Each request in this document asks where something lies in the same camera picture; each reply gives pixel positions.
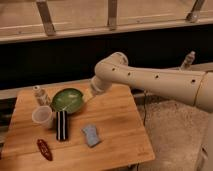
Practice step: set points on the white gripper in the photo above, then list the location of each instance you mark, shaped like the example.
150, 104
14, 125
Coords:
88, 94

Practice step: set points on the dark red pepper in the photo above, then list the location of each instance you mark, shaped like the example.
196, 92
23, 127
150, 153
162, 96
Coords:
44, 149

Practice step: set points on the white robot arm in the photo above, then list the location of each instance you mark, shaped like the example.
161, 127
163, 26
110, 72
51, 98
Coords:
194, 88

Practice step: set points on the green ceramic bowl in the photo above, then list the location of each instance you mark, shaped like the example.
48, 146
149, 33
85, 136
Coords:
68, 99

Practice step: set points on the black white striped cloth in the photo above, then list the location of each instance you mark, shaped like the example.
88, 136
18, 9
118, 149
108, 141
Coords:
61, 126

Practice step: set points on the blue folded cloth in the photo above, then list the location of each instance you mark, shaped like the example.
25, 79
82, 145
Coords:
91, 135

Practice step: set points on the clear plastic bottle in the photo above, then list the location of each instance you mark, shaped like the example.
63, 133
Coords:
41, 96

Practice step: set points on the wooden table board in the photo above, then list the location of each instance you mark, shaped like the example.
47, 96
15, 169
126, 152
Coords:
124, 140

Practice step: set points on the clear plastic cup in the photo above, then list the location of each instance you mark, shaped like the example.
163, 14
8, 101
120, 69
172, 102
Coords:
43, 115

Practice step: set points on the bottle on ledge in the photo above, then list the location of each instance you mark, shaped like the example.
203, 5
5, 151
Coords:
189, 59

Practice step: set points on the middle metal bracket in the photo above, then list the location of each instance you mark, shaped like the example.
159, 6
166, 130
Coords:
112, 14

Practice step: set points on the metal bracket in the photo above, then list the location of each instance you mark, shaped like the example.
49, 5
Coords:
193, 15
112, 14
45, 17

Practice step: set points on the left metal bracket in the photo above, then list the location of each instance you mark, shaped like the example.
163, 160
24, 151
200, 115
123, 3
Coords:
45, 17

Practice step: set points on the right metal bracket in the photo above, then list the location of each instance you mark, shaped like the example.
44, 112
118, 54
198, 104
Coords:
193, 15

